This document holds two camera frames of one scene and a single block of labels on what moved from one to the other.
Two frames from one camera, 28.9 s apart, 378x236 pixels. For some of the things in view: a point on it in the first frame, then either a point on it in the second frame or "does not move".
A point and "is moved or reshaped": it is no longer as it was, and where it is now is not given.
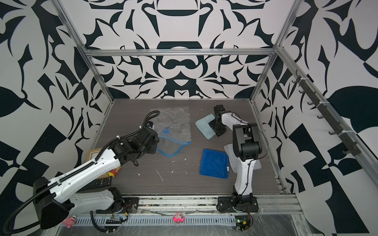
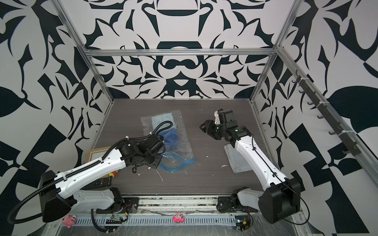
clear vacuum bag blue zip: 173,127 is moved or reshaped
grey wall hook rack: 345,138 does not move
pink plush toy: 69,221 does not move
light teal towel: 203,124 is moved or reshaped
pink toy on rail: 178,218 does not move
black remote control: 98,183 does not move
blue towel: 214,163 → 170,137
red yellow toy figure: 112,173 does not move
